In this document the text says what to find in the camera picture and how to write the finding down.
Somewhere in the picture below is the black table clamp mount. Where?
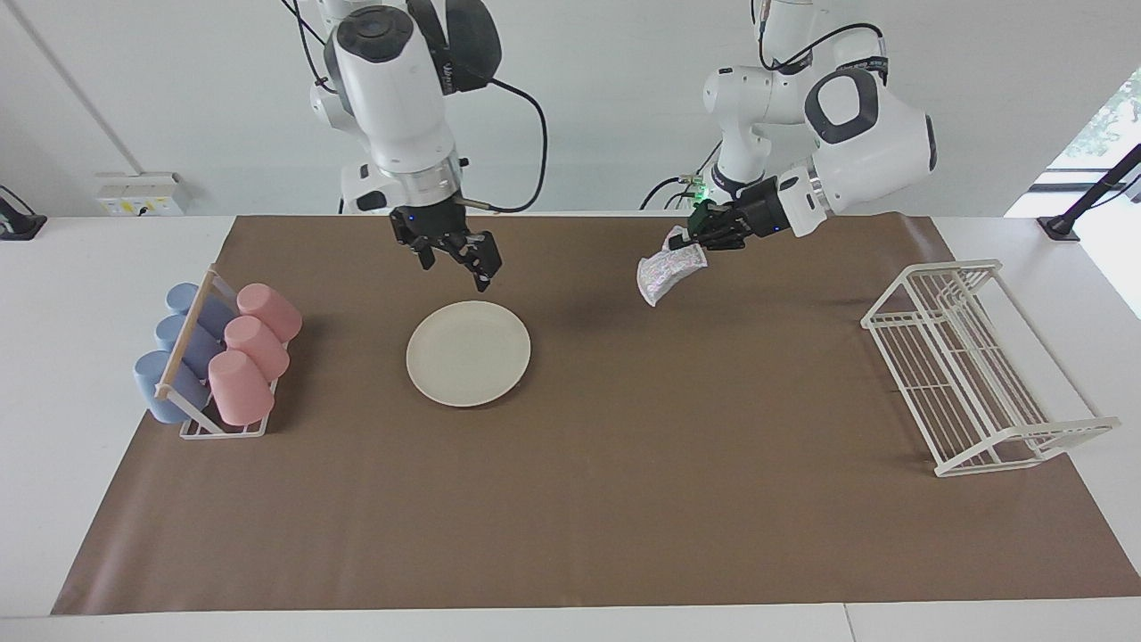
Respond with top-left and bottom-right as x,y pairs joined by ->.
0,185 -> 47,240

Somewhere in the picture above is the brown table mat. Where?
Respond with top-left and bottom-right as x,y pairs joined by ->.
51,214 -> 1141,616

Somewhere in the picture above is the bright window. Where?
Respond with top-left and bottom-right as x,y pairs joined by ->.
1050,70 -> 1141,170

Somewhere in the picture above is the cup rack with wooden rod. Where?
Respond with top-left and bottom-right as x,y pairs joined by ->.
154,263 -> 291,440

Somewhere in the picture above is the white wall outlet box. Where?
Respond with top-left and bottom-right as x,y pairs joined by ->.
96,172 -> 191,218

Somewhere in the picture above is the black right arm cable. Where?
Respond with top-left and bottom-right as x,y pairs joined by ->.
283,0 -> 548,215

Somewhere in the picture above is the cream round plate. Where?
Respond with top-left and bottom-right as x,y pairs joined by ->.
406,300 -> 532,409

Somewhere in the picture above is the pink plastic cup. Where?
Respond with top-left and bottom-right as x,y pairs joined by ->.
208,350 -> 275,426
236,283 -> 303,344
224,316 -> 291,383

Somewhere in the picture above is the black angled stand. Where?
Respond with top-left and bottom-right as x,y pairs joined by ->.
1037,143 -> 1141,242

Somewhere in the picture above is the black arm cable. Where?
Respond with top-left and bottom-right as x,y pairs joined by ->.
756,0 -> 885,74
283,0 -> 548,215

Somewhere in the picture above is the blue plastic cup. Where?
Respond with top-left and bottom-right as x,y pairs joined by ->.
166,283 -> 237,340
134,350 -> 212,424
155,314 -> 224,380

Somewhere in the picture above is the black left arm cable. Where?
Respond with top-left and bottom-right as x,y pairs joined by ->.
756,0 -> 885,74

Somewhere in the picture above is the white wire dish rack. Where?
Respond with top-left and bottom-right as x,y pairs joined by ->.
860,259 -> 1122,478

